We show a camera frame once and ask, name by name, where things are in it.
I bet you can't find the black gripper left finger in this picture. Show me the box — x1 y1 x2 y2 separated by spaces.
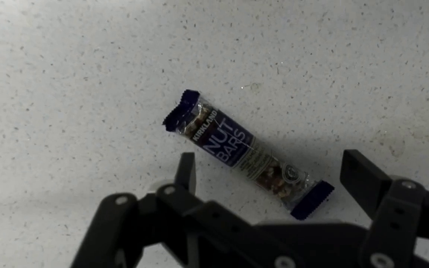
71 150 296 268

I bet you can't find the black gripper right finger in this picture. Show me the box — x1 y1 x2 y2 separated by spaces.
339 147 429 268

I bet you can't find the black marker pen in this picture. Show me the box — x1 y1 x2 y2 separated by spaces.
162 88 337 222

